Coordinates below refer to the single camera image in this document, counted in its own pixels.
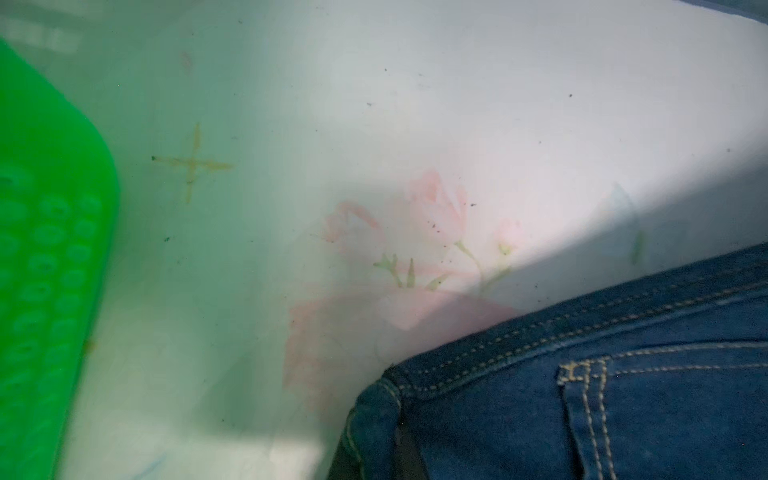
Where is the dark navy skirt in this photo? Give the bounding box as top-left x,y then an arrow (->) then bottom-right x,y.
329,244 -> 767,479

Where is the green plastic basket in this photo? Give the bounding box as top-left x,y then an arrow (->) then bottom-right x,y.
1,45 -> 119,479

